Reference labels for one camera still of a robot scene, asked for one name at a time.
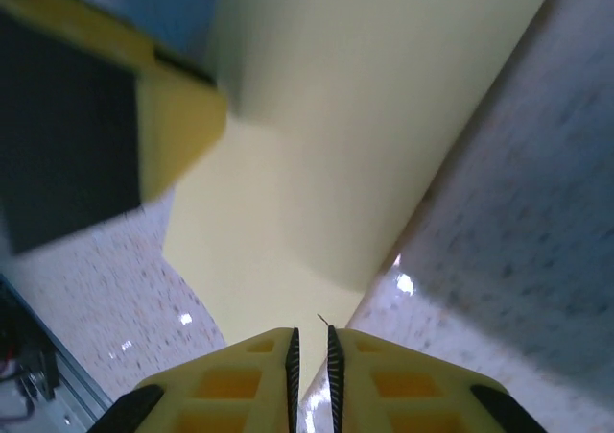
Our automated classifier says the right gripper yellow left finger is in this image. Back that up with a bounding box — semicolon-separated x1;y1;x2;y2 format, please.
95;326;301;433

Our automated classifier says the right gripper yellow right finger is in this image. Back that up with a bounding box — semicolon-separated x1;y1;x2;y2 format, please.
327;327;548;433

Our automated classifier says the yellow paper sheet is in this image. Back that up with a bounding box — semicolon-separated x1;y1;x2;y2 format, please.
161;0;563;405

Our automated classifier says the aluminium mounting rail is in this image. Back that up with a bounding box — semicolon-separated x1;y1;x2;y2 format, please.
0;272;114;433

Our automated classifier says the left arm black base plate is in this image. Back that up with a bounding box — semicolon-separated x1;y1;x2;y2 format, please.
0;288;61;408

